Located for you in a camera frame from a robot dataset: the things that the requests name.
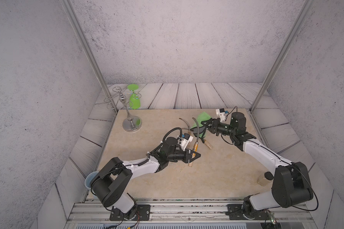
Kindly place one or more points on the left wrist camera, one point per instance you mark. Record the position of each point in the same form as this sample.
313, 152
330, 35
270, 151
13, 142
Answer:
185, 139

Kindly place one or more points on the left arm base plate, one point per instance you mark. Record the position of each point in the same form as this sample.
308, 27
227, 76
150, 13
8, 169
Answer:
137, 213

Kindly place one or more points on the aluminium frame post right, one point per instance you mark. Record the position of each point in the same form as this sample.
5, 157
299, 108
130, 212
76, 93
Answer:
303, 14

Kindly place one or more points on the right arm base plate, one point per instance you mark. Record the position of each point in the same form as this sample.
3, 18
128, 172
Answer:
242, 212

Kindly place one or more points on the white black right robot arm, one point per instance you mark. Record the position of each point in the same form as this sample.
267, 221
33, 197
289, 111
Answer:
290, 180

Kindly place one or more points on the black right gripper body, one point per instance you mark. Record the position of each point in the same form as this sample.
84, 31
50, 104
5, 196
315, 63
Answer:
219, 128

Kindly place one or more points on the chrome glass rack stand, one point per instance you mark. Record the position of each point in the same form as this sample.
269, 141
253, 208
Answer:
131, 123

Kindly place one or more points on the light blue mug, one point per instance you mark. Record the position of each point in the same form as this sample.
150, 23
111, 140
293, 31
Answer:
89, 178

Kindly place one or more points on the aluminium frame post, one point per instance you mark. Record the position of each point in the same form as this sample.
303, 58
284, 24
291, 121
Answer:
303, 14
88, 52

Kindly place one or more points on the sickle with wooden handle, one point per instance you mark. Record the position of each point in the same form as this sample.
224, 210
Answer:
188, 126

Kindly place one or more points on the green fluffy rag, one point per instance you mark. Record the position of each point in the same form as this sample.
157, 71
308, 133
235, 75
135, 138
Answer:
202, 130

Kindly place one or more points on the small glass jar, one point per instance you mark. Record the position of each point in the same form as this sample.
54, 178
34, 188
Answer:
265, 179

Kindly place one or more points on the aluminium frame post left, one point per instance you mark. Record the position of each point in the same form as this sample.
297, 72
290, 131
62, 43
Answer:
88, 52

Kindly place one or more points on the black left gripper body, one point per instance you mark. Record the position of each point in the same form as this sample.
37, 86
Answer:
179, 156

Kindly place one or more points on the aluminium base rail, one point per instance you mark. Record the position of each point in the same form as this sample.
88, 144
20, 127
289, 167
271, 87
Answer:
186, 213

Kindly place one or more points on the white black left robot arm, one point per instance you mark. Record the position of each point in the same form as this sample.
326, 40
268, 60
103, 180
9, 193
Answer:
110, 182

